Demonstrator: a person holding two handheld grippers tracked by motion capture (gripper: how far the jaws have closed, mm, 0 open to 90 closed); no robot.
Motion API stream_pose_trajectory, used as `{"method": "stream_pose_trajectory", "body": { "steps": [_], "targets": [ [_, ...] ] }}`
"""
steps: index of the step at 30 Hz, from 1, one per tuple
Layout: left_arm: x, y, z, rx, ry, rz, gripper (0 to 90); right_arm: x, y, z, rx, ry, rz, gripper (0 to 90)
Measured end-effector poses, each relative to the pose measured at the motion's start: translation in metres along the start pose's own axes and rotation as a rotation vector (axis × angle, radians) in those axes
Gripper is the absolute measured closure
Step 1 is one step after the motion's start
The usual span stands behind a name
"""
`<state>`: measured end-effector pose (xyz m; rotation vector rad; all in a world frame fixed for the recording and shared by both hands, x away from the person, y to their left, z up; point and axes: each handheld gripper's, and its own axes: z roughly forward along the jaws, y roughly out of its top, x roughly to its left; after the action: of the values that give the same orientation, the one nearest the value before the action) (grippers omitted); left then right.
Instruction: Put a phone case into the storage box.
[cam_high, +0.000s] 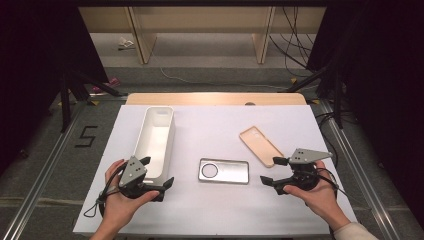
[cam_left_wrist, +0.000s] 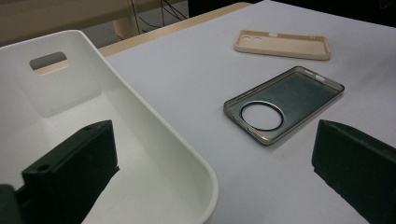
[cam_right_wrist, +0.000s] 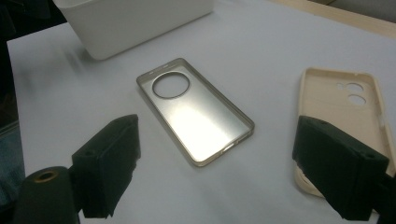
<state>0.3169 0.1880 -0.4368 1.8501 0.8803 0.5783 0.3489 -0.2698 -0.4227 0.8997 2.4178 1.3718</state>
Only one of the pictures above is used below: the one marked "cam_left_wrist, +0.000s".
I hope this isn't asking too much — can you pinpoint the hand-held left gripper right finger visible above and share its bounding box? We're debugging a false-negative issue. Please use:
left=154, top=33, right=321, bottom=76
left=311, top=119, right=396, bottom=224

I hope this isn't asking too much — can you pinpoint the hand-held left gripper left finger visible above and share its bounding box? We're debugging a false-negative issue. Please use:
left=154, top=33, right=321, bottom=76
left=21, top=119, right=120, bottom=224

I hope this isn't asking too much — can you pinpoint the white plastic bin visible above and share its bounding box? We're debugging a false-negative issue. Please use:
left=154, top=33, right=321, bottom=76
left=0, top=29, right=219, bottom=224

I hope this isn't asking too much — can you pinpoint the grey transparent phone case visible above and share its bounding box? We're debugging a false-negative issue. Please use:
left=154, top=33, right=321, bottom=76
left=222, top=65, right=346, bottom=147

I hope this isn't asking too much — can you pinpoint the beige phone case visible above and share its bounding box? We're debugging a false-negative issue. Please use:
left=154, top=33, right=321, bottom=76
left=233, top=29, right=332, bottom=62

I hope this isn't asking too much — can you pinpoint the black curtain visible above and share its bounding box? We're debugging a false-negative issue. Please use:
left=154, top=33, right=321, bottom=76
left=188, top=0, right=396, bottom=28

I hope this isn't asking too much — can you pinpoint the light wooden bench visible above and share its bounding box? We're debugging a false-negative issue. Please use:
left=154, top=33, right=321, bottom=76
left=0, top=0, right=188, bottom=48

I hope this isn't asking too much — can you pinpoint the white table sheet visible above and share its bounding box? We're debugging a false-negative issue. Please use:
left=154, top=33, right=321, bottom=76
left=105, top=0, right=396, bottom=224

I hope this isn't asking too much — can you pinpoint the wooden table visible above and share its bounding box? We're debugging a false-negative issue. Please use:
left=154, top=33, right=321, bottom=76
left=33, top=1, right=252, bottom=77

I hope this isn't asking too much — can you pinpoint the black cable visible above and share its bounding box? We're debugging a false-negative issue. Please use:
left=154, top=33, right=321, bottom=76
left=130, top=0, right=142, bottom=34
left=159, top=0, right=189, bottom=21

